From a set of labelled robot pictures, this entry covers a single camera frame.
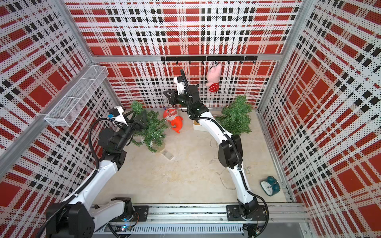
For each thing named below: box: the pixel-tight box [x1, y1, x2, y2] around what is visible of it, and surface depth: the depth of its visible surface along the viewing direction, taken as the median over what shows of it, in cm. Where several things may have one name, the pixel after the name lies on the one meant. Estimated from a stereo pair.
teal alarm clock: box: [260, 175, 281, 197], surface depth 78 cm
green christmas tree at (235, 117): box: [214, 95, 253, 136], surface depth 84 cm
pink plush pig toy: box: [205, 62, 223, 94], surface depth 96 cm
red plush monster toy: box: [163, 107, 184, 134], surface depth 110 cm
